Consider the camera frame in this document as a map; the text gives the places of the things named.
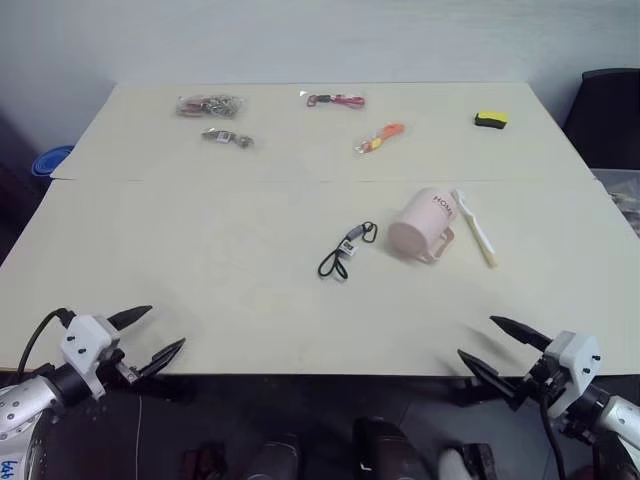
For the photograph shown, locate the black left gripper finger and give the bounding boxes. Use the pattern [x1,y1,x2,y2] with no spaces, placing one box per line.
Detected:
[106,304,154,330]
[136,337,187,377]

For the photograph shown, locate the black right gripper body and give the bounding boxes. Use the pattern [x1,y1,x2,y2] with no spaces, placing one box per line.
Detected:
[519,355,557,407]

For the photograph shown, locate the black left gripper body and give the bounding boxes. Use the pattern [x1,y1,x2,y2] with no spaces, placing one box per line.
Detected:
[101,348,151,387]

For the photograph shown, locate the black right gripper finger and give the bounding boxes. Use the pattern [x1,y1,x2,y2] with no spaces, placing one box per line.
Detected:
[456,348,525,412]
[489,315,553,354]

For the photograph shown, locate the white toothbrush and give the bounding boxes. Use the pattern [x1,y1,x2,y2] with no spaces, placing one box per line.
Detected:
[450,188,499,270]

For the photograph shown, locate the large dark rounded shape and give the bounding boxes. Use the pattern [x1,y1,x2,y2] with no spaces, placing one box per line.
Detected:
[351,416,430,480]

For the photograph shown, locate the robot torso with blue writing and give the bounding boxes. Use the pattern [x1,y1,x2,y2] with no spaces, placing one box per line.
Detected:
[0,439,56,480]

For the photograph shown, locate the grey dark rounded shape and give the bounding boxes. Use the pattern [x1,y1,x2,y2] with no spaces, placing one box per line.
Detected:
[243,433,303,480]

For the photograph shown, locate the blue bowl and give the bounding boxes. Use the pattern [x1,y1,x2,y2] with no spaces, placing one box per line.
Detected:
[30,144,76,178]

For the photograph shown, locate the yellow and black sponge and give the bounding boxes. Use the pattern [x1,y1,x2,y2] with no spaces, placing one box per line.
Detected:
[471,109,511,132]

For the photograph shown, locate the black chair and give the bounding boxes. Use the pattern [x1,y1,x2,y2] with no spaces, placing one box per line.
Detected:
[561,67,640,169]

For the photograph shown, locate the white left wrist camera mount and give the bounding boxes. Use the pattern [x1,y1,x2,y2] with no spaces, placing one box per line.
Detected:
[60,314,122,401]

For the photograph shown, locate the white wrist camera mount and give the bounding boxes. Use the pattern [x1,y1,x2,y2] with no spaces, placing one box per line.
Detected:
[541,329,602,419]
[60,314,122,401]

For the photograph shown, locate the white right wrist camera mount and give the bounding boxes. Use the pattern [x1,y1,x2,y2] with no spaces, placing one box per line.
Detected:
[541,329,602,419]

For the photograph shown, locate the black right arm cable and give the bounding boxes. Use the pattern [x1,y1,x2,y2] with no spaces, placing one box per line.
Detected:
[538,398,569,480]

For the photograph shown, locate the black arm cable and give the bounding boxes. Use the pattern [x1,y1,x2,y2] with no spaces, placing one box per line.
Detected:
[538,398,569,480]
[16,307,77,377]

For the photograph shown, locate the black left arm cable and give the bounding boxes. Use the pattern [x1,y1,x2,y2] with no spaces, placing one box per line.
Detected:
[16,307,77,377]

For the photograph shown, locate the pink mug with handle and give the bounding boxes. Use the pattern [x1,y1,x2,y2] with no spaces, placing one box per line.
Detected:
[388,187,461,265]

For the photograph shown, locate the black lanyard with carabiner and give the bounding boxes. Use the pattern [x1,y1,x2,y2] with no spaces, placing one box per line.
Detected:
[317,219,378,282]

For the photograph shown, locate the small bagged metal keychain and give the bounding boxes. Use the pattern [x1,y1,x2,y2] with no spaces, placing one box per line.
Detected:
[200,126,257,151]

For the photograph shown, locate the large bag of metal keychains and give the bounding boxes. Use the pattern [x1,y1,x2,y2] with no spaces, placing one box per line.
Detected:
[174,93,250,121]

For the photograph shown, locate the bagged orange lanyard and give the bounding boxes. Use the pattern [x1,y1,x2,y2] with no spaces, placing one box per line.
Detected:
[353,120,408,158]

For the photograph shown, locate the bagged red lanyard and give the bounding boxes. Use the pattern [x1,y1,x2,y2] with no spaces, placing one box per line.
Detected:
[298,89,368,112]

